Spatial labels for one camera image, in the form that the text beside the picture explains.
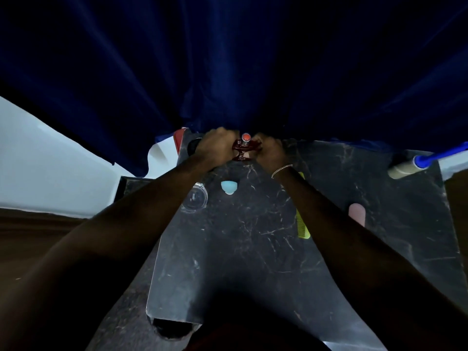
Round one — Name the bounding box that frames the person's left hand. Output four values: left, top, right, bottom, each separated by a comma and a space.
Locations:
195, 127, 240, 170

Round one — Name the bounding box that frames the person's right hand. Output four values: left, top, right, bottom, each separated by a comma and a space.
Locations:
252, 133, 292, 176

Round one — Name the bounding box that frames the dark red hair claw clip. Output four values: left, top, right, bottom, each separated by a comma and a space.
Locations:
232, 139, 262, 162

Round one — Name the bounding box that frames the person's right forearm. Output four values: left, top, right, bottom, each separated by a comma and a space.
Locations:
272, 165, 468, 351

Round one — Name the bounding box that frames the person's left forearm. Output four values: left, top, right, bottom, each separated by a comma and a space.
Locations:
0, 156, 214, 351

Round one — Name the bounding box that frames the white and red bag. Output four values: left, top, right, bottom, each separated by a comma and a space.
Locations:
146, 127, 188, 179

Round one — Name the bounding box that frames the clear glass jar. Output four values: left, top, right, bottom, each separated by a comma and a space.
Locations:
181, 182, 208, 214

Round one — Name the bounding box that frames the dark blue curtain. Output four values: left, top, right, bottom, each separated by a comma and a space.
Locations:
0, 0, 468, 178

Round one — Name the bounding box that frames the yellow comb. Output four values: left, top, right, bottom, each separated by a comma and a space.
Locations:
295, 172, 311, 240

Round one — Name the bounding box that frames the pink oval case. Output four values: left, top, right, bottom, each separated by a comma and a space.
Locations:
348, 203, 366, 228

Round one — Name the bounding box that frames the thin gold bracelet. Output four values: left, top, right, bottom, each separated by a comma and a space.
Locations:
271, 164, 294, 179

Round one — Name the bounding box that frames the beige roller with blue handle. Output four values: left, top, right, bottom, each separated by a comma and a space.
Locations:
388, 142, 468, 180

